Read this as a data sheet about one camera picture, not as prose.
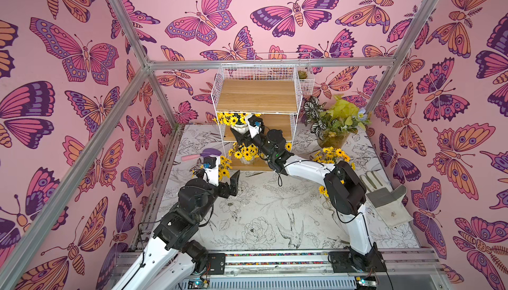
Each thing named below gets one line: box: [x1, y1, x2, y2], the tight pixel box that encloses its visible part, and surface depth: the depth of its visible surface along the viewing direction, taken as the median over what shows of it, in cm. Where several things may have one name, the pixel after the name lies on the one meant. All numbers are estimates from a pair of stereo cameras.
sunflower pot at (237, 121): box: [212, 112, 250, 134], surface depth 74 cm
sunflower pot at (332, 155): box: [312, 146, 357, 171], surface depth 92 cm
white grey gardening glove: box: [359, 170, 414, 229], surface depth 90 cm
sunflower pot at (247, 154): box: [228, 141, 260, 165], surface depth 92 cm
